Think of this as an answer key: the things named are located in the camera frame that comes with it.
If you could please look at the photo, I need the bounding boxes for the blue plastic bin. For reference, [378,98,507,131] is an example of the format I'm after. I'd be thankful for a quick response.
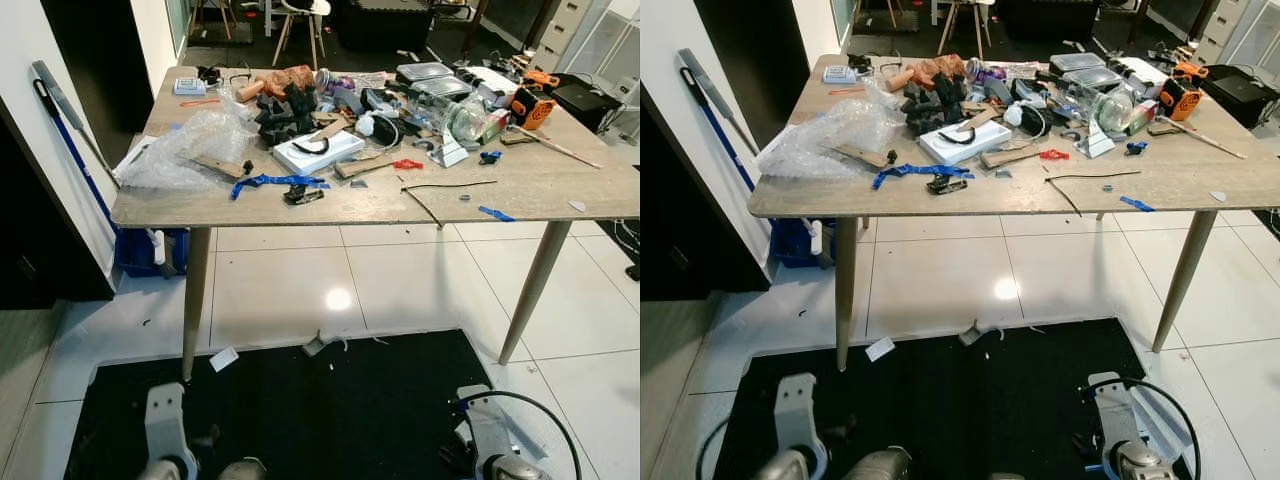
[115,225,191,279]
[770,217,837,269]

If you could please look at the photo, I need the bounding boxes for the black cabinet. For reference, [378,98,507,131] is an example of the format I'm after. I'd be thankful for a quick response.
[640,85,773,301]
[0,95,116,309]

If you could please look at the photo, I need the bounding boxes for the flat wooden plank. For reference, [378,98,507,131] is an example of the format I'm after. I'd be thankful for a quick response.
[195,152,251,179]
[835,143,896,169]

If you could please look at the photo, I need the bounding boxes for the wooden table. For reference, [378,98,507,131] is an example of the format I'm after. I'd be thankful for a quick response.
[748,52,1280,373]
[110,62,641,383]

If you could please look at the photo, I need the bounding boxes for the clear plastic bag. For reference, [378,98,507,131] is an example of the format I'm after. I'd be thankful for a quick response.
[115,100,259,191]
[755,92,906,181]

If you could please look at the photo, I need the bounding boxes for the white triangular stand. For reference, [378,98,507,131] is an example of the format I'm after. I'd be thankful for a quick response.
[1078,125,1116,159]
[430,135,469,169]

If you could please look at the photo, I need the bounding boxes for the wooden block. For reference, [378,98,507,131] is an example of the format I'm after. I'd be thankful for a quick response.
[980,143,1046,169]
[335,150,401,179]

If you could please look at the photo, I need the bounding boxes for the flat white box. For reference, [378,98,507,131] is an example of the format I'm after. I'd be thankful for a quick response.
[272,130,366,176]
[918,120,1013,166]

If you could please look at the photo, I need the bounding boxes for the thin wooden stick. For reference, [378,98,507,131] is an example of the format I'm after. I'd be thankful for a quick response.
[1165,118,1249,159]
[520,125,604,169]

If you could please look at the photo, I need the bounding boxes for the pile of black parts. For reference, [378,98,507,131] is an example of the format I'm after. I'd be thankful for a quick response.
[900,75,969,138]
[255,85,321,149]

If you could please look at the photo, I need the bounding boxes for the black white headphones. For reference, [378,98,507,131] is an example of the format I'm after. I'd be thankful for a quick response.
[358,110,406,151]
[1005,100,1051,141]

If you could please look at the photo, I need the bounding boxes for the clear plastic bottle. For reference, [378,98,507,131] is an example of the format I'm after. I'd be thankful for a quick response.
[1090,85,1159,136]
[445,95,511,146]

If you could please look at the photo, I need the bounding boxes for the orange black power tool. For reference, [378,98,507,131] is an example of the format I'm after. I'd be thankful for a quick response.
[1158,78,1204,121]
[510,88,556,131]

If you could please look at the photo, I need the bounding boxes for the skin-coloured rubber hand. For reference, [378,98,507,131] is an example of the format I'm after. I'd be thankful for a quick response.
[238,65,319,101]
[885,55,969,93]

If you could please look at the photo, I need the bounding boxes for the long white box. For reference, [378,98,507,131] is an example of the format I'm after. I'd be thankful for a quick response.
[1115,55,1171,89]
[465,65,521,101]

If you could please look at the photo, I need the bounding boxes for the wooden legged chair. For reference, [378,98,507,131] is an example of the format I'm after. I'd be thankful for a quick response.
[270,0,331,71]
[935,0,1001,59]

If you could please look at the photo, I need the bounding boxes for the black bulky furniture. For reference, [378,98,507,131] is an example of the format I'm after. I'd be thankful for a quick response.
[1000,0,1101,43]
[335,0,436,51]

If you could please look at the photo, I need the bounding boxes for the white drawer cabinet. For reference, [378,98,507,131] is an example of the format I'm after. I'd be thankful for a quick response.
[1195,0,1256,66]
[530,0,601,73]

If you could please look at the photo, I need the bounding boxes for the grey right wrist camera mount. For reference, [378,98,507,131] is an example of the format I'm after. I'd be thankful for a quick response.
[455,385,523,479]
[1085,372,1166,471]

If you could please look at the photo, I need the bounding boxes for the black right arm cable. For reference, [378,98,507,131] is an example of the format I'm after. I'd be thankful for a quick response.
[1085,378,1201,480]
[450,390,583,480]

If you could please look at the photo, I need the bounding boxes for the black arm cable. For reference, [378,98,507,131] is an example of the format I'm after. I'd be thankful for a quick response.
[1085,378,1201,480]
[450,390,583,480]
[697,415,733,480]

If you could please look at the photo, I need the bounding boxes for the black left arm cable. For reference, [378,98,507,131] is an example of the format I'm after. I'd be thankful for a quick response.
[697,415,733,480]

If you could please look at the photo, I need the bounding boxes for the thin black wire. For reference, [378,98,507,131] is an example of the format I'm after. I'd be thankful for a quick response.
[1045,170,1141,218]
[400,180,498,229]

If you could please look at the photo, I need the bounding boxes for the blue broom handle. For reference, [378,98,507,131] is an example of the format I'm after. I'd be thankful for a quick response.
[35,78,119,236]
[680,68,761,196]

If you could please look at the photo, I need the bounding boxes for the grey mop handle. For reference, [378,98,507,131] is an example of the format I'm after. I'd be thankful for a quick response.
[678,48,766,181]
[30,60,123,191]

